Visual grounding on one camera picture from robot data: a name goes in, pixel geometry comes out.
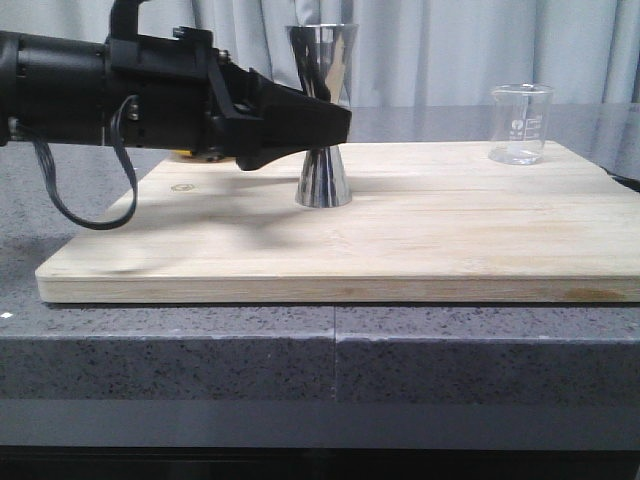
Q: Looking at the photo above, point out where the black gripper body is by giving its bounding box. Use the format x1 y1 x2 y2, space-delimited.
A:
104 25 265 159

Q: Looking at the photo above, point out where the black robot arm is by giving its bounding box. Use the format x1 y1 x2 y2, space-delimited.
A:
1 1 351 171

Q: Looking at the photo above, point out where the glass measuring beaker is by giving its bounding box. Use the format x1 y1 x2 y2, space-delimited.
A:
488 83 554 165

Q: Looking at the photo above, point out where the grey curtain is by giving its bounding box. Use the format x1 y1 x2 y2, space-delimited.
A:
0 0 640 108

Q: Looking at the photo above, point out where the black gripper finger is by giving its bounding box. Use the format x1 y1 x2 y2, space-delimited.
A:
234 67 352 171

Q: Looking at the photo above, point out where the steel double jigger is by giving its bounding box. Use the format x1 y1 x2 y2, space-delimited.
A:
287 23 358 208

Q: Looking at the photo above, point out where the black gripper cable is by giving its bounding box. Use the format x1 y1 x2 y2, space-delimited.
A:
30 94 140 232

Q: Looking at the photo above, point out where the wooden cutting board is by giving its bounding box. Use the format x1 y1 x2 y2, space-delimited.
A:
35 142 639 303

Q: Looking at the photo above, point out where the yellow lemon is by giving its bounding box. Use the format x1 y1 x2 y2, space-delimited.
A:
172 148 234 164

